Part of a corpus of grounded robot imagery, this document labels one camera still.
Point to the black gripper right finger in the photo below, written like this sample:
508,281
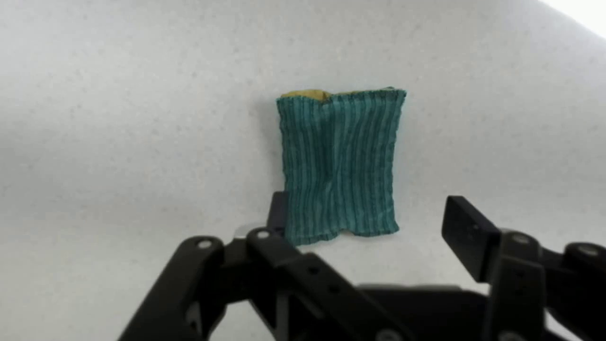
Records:
523,277

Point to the teal striped sponge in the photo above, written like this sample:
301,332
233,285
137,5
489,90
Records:
341,164

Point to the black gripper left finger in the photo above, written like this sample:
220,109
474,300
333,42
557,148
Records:
265,285

